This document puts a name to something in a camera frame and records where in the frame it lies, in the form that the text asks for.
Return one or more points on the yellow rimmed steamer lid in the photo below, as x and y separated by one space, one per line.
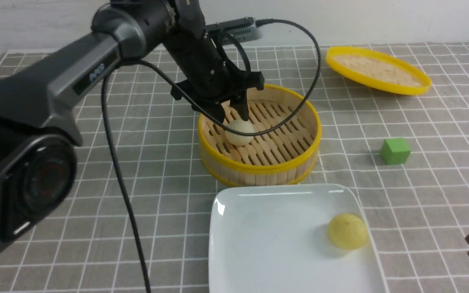
377 70

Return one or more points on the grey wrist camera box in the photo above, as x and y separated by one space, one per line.
242 29

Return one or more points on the yellow steamed bun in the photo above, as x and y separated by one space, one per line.
348 232

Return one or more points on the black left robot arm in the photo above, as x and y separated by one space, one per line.
38 131

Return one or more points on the bamboo steamer basket yellow rim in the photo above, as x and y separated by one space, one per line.
282 157

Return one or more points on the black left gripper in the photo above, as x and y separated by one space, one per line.
211 77

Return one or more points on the white square plate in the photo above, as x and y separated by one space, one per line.
273 239

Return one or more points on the green wooden cube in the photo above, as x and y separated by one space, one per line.
395 151

